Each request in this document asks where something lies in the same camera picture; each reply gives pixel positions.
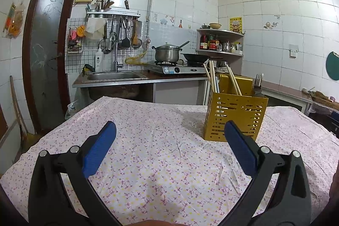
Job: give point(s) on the steel sink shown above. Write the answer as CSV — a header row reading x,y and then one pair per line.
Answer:
x,y
114,76

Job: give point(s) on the steel wall rack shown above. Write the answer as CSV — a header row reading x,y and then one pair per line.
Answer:
x,y
114,14

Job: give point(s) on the metal fork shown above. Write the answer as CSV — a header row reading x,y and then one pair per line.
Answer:
x,y
261,81
256,83

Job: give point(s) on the wall decal stickers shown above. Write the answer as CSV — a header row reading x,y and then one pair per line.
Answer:
x,y
270,25

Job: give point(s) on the steel gas stove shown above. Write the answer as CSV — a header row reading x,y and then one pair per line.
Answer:
x,y
174,69

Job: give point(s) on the yellow perforated utensil holder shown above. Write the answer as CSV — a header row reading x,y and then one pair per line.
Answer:
x,y
238,109

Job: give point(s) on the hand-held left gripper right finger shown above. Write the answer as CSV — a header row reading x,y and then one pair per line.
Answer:
x,y
241,151

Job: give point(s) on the white soap bottle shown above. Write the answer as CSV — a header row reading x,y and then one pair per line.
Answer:
x,y
99,60

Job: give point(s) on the red label sauce bottle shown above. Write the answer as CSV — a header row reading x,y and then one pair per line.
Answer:
x,y
213,44

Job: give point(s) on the beige bowl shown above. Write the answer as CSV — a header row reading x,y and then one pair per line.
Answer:
x,y
215,25

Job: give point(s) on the white corner shelf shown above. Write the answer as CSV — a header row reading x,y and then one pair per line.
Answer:
x,y
219,52

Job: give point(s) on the wooden chopping board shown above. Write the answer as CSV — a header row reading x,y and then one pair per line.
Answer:
x,y
327,103

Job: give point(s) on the floral pink tablecloth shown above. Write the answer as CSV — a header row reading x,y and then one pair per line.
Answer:
x,y
159,162

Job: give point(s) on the yellow wall poster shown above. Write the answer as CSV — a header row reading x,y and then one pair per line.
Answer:
x,y
235,25

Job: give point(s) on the small metal pot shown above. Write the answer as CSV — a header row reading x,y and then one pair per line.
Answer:
x,y
226,46

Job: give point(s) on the green round board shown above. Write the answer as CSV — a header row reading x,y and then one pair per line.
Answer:
x,y
333,65

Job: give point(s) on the dark brown framed door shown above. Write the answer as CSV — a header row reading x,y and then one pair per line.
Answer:
x,y
45,69

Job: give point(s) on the orange hanging net bag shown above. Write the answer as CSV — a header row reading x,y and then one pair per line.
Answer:
x,y
14,20

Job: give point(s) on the dark sauce bottle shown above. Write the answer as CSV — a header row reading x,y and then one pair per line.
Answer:
x,y
203,43

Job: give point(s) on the dark small bowl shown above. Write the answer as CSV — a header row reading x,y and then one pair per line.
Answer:
x,y
205,27

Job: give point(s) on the wooden hanging spatula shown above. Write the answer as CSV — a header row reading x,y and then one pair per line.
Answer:
x,y
136,38

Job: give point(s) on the white wall socket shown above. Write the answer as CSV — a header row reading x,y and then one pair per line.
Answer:
x,y
293,50

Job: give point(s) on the black hanging ladle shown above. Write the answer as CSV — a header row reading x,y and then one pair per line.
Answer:
x,y
124,42

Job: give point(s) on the black wok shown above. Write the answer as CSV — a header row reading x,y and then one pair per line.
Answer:
x,y
194,57

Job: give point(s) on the chrome faucet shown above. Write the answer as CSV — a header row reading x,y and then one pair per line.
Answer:
x,y
115,56

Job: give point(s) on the kitchen counter cabinet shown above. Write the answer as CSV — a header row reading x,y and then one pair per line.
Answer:
x,y
174,88

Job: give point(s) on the steel cooking pot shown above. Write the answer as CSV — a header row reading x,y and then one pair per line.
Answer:
x,y
166,54

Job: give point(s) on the white hanging plastic bag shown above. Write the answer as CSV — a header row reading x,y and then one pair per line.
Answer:
x,y
94,30

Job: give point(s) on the light wooden chopstick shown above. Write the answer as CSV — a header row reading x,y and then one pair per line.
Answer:
x,y
212,75
233,80
208,79
236,80

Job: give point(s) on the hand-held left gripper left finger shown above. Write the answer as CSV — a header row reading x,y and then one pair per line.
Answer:
x,y
98,151

